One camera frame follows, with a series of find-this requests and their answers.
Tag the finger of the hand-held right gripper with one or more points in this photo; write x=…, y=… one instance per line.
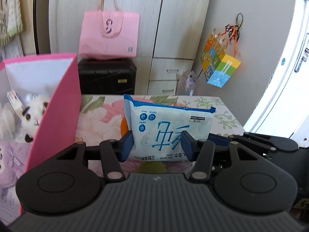
x=221, y=140

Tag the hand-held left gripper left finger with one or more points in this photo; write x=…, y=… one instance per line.
x=126, y=147

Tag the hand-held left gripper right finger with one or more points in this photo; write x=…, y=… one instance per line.
x=187, y=147

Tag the blue white wet wipes pack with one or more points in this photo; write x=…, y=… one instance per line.
x=157, y=118

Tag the pink cardboard box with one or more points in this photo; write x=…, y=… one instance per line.
x=60, y=106

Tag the white plush toy brown ears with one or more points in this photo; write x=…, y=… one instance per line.
x=33, y=116

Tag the purple plush toy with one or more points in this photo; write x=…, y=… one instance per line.
x=12, y=164

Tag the small white blue carton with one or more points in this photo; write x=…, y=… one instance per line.
x=14, y=99

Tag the green ball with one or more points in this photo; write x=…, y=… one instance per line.
x=152, y=168

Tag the floral table cloth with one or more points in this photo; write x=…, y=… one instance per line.
x=108, y=116

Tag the clear plastic bag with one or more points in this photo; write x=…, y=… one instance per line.
x=190, y=82

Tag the white door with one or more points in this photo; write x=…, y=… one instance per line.
x=277, y=89

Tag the colourful paper gift bag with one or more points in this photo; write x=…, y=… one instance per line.
x=224, y=70

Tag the black suitcase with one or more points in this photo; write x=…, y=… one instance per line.
x=103, y=77

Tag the round blue door sticker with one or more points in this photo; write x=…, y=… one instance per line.
x=283, y=61

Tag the pink tote bag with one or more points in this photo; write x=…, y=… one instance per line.
x=108, y=46

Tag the light wood wardrobe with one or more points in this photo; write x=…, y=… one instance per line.
x=169, y=29

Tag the white paper sheet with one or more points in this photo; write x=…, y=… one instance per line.
x=9, y=205

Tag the black metal clothes rack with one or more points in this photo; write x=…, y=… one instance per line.
x=36, y=17

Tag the cream fleece robe green trim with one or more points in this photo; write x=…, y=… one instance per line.
x=9, y=17

